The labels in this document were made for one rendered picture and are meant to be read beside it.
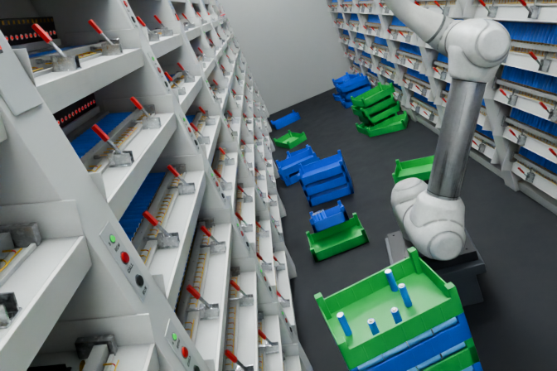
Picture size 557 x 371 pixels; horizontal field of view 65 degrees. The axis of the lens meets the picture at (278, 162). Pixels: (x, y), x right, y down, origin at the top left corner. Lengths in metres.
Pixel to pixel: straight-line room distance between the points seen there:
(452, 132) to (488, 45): 0.27
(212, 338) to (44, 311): 0.48
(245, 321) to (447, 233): 0.66
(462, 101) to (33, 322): 1.23
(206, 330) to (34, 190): 0.50
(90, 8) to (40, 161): 0.73
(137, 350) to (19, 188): 0.27
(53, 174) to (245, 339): 0.75
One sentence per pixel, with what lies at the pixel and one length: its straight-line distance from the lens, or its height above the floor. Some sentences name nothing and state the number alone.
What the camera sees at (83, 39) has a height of 1.38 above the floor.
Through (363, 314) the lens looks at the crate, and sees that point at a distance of 1.22.
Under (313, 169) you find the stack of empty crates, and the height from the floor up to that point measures 0.17.
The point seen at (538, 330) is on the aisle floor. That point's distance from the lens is 1.77.
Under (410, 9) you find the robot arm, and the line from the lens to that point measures 1.54.
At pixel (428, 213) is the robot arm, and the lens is 1.47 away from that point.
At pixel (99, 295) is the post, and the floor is 1.03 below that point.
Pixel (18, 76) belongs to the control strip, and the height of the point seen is 1.32.
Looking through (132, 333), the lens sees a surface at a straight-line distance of 0.69.
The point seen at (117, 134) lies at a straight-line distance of 1.01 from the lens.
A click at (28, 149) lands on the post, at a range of 0.60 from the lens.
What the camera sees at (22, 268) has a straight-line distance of 0.58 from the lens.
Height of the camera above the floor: 1.28
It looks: 19 degrees down
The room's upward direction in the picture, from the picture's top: 24 degrees counter-clockwise
